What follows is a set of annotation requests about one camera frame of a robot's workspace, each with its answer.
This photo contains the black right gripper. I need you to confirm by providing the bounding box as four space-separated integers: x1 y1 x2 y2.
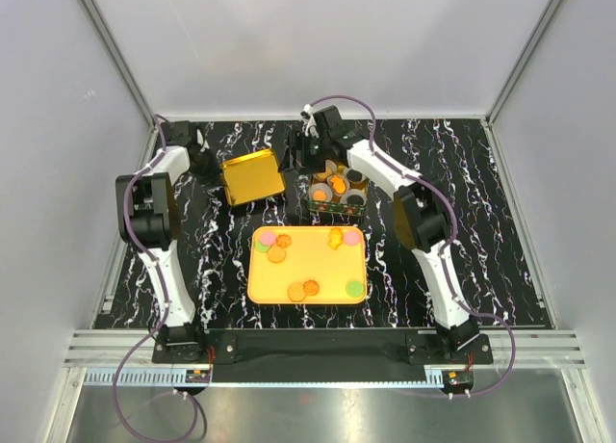
277 131 329 176

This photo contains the orange fish cookie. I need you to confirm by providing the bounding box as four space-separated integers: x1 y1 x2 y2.
326 173 351 196

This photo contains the green christmas cookie tin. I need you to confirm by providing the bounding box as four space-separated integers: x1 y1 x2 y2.
305 159 368 217

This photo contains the gold tin lid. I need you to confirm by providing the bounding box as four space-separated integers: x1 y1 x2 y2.
221 148 286 206

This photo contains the black sandwich cookie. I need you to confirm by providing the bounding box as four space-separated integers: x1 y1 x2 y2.
346 195 366 206
346 169 365 184

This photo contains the black sandwich cookie top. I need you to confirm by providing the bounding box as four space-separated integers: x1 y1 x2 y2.
346 195 366 206

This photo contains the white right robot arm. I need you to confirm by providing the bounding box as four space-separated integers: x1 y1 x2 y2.
280 105 479 363

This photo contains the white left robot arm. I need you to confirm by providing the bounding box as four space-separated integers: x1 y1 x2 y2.
115 115 222 362

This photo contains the orange swirl butter cookie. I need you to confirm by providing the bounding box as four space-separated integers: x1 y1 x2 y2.
275 234 293 248

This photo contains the orange chick cookie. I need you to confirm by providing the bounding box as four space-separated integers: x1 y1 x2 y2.
327 227 344 250

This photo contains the pink sandwich cookie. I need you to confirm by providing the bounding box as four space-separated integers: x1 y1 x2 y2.
344 230 361 246
259 232 276 247

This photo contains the green sandwich cookie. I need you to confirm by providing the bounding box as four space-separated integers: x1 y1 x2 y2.
346 280 365 299
255 241 270 253

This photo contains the pink sandwich cookie right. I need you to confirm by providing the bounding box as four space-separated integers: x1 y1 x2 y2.
344 230 361 246

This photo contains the large round dotted biscuit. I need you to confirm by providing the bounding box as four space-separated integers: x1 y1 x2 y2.
267 245 287 264

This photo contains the yellow plastic tray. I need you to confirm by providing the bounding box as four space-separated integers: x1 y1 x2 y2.
246 225 368 305

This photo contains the orange swirl cookie lower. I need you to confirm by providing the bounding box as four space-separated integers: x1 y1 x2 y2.
303 280 320 296

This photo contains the round dotted biscuit lower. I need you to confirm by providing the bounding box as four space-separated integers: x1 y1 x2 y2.
287 283 307 303

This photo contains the green sandwich cookie right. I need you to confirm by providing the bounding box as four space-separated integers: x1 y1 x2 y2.
346 280 365 299

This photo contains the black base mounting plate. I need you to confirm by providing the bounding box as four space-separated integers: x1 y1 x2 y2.
152 327 494 385

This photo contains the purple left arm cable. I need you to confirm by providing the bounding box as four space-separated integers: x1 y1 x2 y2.
111 115 208 439

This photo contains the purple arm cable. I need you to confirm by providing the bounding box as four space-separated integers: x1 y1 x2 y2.
307 94 519 397
111 115 208 439

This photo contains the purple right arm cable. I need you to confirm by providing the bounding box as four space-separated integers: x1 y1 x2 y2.
307 94 519 397

